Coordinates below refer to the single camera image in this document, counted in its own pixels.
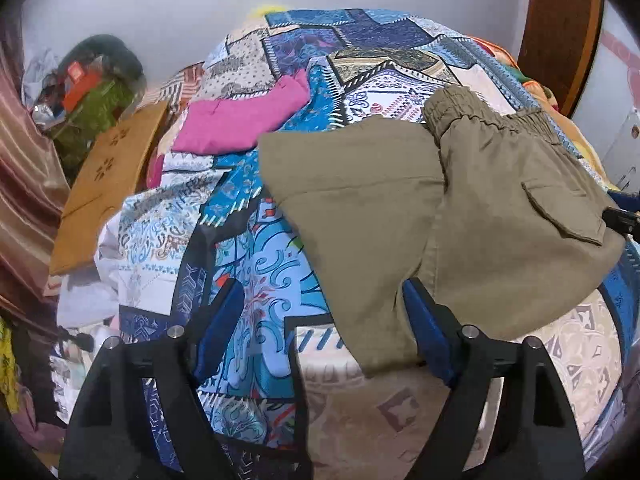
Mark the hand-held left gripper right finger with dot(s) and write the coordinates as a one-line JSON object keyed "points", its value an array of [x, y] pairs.
{"points": [[425, 325]]}

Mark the mustard board with flower cutouts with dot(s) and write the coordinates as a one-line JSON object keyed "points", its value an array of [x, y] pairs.
{"points": [[105, 175]]}

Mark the orange box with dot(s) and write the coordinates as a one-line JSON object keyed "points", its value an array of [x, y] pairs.
{"points": [[80, 85]]}

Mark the patchwork printed blanket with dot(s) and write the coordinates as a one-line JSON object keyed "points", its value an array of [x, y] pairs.
{"points": [[260, 260]]}

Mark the white cabinet with stickers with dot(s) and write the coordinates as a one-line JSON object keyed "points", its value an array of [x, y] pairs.
{"points": [[622, 150]]}

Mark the white cloth pile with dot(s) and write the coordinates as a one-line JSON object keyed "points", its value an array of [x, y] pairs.
{"points": [[40, 85]]}

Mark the orange striped cloth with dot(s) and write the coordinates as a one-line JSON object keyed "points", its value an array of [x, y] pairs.
{"points": [[182, 85]]}

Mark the pink striped curtain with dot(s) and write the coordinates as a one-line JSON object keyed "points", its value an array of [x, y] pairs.
{"points": [[25, 200]]}

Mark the pink garment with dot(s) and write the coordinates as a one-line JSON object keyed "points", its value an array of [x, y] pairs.
{"points": [[235, 120]]}

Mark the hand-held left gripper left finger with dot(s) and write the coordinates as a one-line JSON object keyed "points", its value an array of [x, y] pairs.
{"points": [[220, 325]]}

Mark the white sliding wardrobe door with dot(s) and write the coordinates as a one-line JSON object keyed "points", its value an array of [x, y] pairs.
{"points": [[620, 60]]}

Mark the wooden door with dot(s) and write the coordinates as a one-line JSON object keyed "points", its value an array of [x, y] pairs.
{"points": [[555, 35]]}

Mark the olive green pants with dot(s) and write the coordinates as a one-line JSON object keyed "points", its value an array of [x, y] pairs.
{"points": [[400, 220]]}

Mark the green patterned storage box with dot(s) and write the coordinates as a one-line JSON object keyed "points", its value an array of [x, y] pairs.
{"points": [[100, 110]]}

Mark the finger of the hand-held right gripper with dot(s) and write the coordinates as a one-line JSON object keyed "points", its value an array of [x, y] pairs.
{"points": [[622, 221]]}

